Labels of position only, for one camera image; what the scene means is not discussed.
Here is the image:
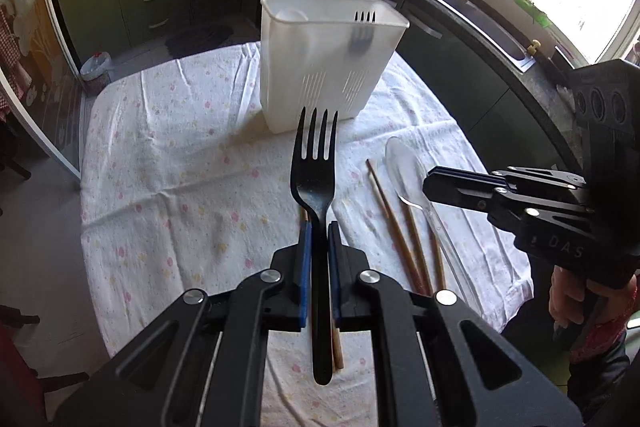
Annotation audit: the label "long curved wooden chopstick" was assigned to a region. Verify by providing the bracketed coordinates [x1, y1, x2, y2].
[404, 204, 433, 296]

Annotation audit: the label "clear plastic spoon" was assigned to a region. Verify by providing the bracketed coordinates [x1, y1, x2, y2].
[385, 136, 471, 303]

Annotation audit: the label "small white trash bin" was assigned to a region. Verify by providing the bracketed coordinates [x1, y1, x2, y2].
[80, 52, 112, 96]

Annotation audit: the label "white plastic utensil holder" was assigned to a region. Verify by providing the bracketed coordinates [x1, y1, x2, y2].
[260, 0, 410, 134]

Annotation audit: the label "person's right hand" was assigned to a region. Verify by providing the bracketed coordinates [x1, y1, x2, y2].
[549, 267, 637, 327]

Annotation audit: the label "red-tipped ridged wooden chopstick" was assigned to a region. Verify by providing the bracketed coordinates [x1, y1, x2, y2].
[366, 158, 427, 295]

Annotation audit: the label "light wooden chopstick right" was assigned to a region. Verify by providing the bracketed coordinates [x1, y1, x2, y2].
[430, 228, 447, 291]

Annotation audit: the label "black plastic fork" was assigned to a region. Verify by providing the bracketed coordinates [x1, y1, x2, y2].
[290, 110, 336, 386]
[347, 11, 376, 56]

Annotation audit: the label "dark green kitchen cabinets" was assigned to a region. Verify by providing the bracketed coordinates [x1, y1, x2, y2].
[56, 0, 580, 170]

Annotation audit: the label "floral white tablecloth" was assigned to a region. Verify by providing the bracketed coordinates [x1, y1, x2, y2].
[81, 42, 534, 426]

